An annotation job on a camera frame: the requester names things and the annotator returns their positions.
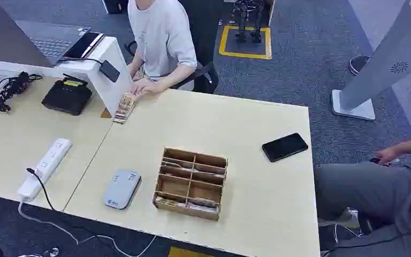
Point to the grey-trousered person's hand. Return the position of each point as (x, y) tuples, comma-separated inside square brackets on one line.
[(388, 154)]

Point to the seated person's left hand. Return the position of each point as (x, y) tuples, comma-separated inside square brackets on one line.
[(145, 86)]

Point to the stack of printed cards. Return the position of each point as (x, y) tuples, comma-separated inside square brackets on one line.
[(124, 107)]

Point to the dark small handheld object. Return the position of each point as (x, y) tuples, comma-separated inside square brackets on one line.
[(390, 163)]

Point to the white desk riser shelf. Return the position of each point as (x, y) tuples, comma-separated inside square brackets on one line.
[(111, 88)]

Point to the black power adapter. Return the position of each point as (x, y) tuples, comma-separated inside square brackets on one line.
[(109, 71)]

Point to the person in grey trousers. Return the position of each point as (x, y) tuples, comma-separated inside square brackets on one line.
[(361, 189)]

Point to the seated person in white top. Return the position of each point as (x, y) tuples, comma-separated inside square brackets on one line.
[(161, 39)]

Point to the black office chair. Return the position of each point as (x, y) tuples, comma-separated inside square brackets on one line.
[(205, 76)]

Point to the black tablet with white edge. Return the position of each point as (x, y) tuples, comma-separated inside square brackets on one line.
[(85, 44)]

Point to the black desktop box device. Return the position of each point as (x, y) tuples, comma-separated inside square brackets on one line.
[(67, 97)]

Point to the black round floor base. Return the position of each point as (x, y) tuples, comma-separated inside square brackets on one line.
[(357, 64)]

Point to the grey panel on white stand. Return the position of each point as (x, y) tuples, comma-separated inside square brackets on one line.
[(386, 56)]

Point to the black smartphone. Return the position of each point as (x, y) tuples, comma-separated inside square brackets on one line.
[(285, 147)]

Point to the grey card reader device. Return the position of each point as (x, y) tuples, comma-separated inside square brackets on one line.
[(121, 189)]

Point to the black robot legs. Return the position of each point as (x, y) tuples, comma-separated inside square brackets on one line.
[(248, 21)]

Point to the wooden card box with compartments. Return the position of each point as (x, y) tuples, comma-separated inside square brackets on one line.
[(171, 210)]

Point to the white power strip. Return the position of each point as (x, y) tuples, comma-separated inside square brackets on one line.
[(46, 166)]

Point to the yellow floor tape square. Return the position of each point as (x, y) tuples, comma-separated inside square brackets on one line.
[(267, 44)]

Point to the cards in wooden box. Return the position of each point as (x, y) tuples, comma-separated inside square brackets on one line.
[(202, 205)]

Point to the grey laptop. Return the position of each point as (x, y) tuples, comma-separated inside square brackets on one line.
[(14, 35)]

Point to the yellow floor tape strip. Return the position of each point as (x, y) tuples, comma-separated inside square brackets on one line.
[(186, 253)]

